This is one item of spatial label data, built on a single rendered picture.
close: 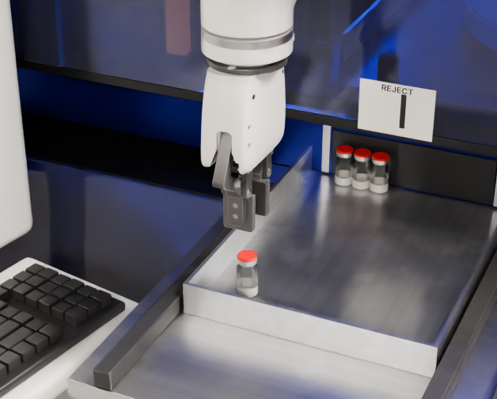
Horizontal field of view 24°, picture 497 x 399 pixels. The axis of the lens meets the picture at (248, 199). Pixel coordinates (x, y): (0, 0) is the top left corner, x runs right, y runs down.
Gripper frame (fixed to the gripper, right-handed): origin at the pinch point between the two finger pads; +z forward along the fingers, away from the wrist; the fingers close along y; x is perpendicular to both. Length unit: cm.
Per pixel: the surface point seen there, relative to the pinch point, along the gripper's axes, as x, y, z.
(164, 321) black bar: -4.7, 9.1, 9.7
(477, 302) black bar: 22.6, -5.5, 8.8
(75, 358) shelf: -16.2, 7.9, 18.5
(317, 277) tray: 5.6, -5.8, 10.6
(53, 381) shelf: -16.5, 11.8, 18.9
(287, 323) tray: 6.9, 5.6, 8.9
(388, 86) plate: 7.7, -20.2, -6.0
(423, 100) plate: 11.6, -20.2, -5.1
